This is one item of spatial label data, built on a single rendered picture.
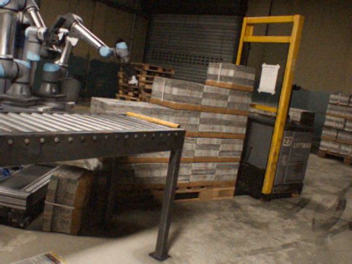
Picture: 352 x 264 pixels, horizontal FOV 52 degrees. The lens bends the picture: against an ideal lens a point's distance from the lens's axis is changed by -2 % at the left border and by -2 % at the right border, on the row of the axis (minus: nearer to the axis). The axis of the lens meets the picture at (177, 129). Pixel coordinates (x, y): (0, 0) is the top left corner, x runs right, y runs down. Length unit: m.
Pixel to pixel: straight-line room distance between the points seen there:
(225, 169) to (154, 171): 0.80
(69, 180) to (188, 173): 1.25
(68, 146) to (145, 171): 1.53
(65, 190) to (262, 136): 2.29
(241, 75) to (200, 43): 7.47
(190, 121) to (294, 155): 1.34
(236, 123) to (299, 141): 0.83
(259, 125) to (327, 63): 5.49
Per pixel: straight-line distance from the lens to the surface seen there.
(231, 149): 3.54
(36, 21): 2.44
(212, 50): 10.63
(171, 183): 2.17
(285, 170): 4.01
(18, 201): 2.50
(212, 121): 3.31
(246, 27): 4.25
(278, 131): 3.68
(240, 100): 3.49
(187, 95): 3.10
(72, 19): 2.94
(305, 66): 9.47
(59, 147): 1.55
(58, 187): 2.43
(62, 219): 2.49
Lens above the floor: 1.09
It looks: 8 degrees down
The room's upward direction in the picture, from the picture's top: 9 degrees clockwise
